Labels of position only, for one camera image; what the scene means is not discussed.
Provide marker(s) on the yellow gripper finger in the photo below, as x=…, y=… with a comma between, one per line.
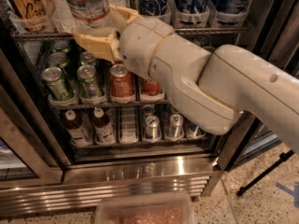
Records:
x=106, y=46
x=122, y=16

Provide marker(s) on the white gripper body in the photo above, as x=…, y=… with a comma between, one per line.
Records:
x=140, y=45

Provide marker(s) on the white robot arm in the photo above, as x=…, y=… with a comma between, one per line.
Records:
x=211, y=89

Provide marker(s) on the stainless steel fridge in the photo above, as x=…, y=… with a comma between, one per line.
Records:
x=43, y=171

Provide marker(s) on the brown tea bottle right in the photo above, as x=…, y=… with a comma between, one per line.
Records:
x=103, y=127

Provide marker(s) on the brown tea bottle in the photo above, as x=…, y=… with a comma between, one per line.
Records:
x=78, y=131
x=103, y=127

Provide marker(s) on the brown tea bottle left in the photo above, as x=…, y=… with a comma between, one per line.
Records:
x=78, y=131

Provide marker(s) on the green can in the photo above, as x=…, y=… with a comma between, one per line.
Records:
x=61, y=46
x=87, y=77
x=87, y=58
x=60, y=60
x=56, y=81

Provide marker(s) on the green can back left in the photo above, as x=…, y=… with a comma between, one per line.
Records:
x=61, y=46

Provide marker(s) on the green can middle left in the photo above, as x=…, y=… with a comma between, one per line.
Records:
x=60, y=60

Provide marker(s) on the red Coca-Cola can front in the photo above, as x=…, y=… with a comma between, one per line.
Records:
x=151, y=87

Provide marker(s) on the green can front left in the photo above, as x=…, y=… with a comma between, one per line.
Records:
x=56, y=81

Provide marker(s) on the silver can back right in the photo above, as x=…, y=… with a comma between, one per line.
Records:
x=203, y=40

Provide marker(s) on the blue silver can back left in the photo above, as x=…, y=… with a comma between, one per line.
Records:
x=148, y=110

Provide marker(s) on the blue silver can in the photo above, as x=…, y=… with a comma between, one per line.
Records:
x=175, y=125
x=194, y=130
x=152, y=130
x=173, y=110
x=148, y=110

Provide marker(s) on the empty white bottom tray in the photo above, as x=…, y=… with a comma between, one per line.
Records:
x=128, y=125

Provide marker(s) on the blue silver can back middle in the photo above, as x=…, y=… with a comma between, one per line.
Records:
x=173, y=110

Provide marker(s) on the blue silver can front left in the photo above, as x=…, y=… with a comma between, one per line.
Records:
x=152, y=130

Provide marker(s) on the blue silver can front middle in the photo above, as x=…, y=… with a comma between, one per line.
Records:
x=175, y=125

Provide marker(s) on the blue silver can front right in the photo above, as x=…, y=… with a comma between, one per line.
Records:
x=194, y=130

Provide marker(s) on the clear plastic bin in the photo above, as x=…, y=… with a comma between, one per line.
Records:
x=154, y=208

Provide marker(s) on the black tripod leg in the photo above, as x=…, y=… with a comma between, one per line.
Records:
x=284, y=156

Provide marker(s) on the blue floor tape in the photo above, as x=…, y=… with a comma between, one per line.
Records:
x=293, y=192

